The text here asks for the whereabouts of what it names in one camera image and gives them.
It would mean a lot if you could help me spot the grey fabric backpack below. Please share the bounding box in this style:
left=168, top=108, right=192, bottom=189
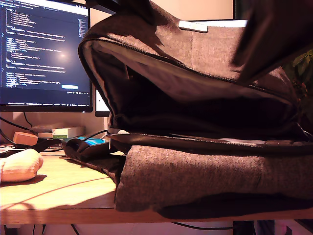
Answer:
left=29, top=0, right=313, bottom=220

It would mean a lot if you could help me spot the monitor with white screen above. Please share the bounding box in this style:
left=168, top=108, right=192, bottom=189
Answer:
left=94, top=19, right=249, bottom=118

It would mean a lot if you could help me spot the blue tissue packet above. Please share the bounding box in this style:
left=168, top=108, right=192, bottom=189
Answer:
left=77, top=137, right=106, bottom=145

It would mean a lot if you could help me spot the white and green box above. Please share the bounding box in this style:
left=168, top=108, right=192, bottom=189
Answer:
left=52, top=128, right=69, bottom=139

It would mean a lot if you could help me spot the brown cardboard block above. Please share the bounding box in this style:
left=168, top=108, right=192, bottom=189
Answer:
left=12, top=131, right=39, bottom=145

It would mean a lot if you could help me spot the monitor with dark code screen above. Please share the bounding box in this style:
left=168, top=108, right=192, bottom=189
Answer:
left=0, top=0, right=93, bottom=113

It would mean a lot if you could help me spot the black desk mat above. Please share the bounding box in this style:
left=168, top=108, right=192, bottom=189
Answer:
left=0, top=144, right=32, bottom=159

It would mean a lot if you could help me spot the green leafy houseplant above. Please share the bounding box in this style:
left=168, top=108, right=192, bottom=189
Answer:
left=281, top=48, right=313, bottom=128

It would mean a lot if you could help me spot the long black cable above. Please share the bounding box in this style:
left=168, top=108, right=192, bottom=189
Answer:
left=84, top=129, right=108, bottom=140

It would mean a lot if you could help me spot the black cable under table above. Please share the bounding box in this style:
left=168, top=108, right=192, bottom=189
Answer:
left=171, top=221, right=234, bottom=231

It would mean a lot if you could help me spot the black monitor cable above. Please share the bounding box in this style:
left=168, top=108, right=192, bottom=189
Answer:
left=23, top=112, right=33, bottom=128
left=0, top=117, right=30, bottom=130

